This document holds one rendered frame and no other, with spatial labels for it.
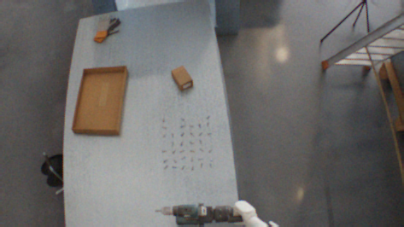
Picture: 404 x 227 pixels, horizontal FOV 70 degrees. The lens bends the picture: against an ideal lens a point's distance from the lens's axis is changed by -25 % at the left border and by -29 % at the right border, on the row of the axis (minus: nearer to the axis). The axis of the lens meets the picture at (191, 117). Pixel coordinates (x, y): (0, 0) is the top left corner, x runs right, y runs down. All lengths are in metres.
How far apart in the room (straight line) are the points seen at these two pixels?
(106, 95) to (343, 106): 1.91
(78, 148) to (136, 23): 0.96
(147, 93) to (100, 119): 0.32
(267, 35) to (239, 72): 0.52
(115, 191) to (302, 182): 1.37
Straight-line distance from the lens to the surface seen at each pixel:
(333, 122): 2.96
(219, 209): 1.74
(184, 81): 2.11
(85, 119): 2.18
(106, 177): 2.00
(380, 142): 3.09
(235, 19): 3.09
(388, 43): 2.57
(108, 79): 2.28
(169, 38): 2.39
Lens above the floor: 2.48
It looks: 62 degrees down
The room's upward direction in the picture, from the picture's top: 6 degrees counter-clockwise
